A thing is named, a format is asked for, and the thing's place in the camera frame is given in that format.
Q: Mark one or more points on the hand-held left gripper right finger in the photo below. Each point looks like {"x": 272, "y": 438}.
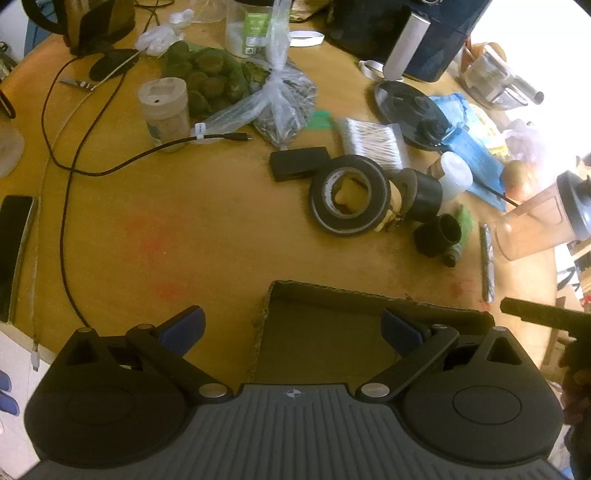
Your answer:
{"x": 401, "y": 332}

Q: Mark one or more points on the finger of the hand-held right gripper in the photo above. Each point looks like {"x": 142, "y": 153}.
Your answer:
{"x": 545, "y": 316}

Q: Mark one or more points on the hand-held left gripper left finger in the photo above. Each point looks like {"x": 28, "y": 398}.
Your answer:
{"x": 182, "y": 330}

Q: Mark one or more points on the foil-wrapped stick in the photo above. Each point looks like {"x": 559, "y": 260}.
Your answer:
{"x": 487, "y": 263}

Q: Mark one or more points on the cardboard box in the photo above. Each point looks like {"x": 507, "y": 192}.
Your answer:
{"x": 323, "y": 332}

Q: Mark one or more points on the small green tube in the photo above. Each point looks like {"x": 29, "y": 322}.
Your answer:
{"x": 455, "y": 256}

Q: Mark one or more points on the black plastic pipe coupling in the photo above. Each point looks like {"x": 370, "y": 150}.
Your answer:
{"x": 429, "y": 240}

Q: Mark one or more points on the yellow toy figure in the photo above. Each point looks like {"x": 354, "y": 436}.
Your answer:
{"x": 385, "y": 221}

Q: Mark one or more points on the small black cylinder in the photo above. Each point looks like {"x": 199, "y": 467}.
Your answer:
{"x": 425, "y": 194}

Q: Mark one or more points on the wide black tape roll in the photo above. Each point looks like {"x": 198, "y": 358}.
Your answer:
{"x": 323, "y": 198}

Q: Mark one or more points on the white plastic bottle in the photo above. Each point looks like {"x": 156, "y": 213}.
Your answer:
{"x": 455, "y": 177}

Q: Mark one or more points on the black rectangular box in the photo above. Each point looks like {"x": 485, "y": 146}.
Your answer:
{"x": 298, "y": 161}

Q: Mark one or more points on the person's right hand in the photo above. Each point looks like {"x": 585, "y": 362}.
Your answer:
{"x": 575, "y": 378}

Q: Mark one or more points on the shaker bottle grey lid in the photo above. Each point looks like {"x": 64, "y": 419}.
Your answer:
{"x": 540, "y": 217}

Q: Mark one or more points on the thin black stick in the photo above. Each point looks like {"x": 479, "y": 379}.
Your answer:
{"x": 496, "y": 194}

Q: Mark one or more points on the brown onion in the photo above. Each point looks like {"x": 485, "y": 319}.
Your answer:
{"x": 517, "y": 180}

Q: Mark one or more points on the clear plastic bag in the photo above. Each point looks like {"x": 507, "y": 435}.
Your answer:
{"x": 524, "y": 141}

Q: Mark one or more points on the black smartphone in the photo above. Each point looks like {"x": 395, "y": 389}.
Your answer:
{"x": 14, "y": 254}

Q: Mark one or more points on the bag of cotton swabs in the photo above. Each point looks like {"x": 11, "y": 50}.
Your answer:
{"x": 374, "y": 143}

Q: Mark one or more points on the yellow packet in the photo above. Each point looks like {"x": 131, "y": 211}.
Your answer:
{"x": 487, "y": 127}

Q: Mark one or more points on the beige cup with lid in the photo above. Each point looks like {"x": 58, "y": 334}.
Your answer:
{"x": 164, "y": 110}

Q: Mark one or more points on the black round lid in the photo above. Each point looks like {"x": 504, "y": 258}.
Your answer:
{"x": 406, "y": 110}

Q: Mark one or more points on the green plastic piece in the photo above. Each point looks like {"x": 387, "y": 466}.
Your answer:
{"x": 319, "y": 121}

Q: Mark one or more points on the foil roll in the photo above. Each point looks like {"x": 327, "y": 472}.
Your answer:
{"x": 526, "y": 90}

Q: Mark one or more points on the torn blue plastic bag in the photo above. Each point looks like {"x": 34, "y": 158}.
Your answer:
{"x": 455, "y": 106}

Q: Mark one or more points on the clear bag of dark seeds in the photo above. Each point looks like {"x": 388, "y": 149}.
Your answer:
{"x": 281, "y": 106}

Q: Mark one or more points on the glass bowl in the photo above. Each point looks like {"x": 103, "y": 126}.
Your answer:
{"x": 485, "y": 78}

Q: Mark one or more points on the clear plastic cup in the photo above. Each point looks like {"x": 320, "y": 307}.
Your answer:
{"x": 9, "y": 152}

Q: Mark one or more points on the bag of green balls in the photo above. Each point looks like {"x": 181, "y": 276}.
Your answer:
{"x": 203, "y": 78}

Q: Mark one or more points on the white band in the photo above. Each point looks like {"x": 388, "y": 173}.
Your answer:
{"x": 371, "y": 68}
{"x": 304, "y": 39}

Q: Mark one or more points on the metal nail clipper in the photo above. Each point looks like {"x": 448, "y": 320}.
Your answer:
{"x": 78, "y": 84}

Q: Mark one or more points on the black oval object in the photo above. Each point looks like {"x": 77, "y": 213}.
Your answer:
{"x": 106, "y": 67}

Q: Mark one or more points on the white crumpled plastic bag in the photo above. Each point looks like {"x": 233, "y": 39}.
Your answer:
{"x": 161, "y": 39}

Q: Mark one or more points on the dark blue air fryer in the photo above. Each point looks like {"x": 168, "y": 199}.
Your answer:
{"x": 415, "y": 32}

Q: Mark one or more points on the glass jar green label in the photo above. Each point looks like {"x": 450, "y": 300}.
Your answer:
{"x": 251, "y": 27}

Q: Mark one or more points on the brown crinkled bag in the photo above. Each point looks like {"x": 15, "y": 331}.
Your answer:
{"x": 314, "y": 9}

